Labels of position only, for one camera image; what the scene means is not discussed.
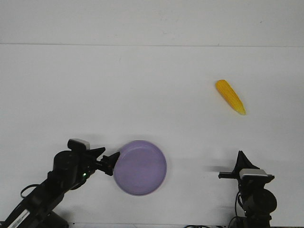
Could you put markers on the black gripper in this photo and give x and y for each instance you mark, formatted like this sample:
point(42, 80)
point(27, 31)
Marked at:
point(242, 162)
point(92, 164)

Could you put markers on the purple round plate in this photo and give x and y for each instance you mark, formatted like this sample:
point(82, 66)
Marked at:
point(141, 168)

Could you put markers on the yellow corn cob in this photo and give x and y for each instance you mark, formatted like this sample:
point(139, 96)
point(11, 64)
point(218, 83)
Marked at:
point(230, 96)

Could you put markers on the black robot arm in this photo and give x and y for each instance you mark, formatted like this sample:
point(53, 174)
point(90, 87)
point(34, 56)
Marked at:
point(253, 203)
point(71, 169)

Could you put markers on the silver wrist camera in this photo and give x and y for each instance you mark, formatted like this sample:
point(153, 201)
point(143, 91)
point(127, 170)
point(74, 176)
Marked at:
point(78, 145)
point(256, 175)

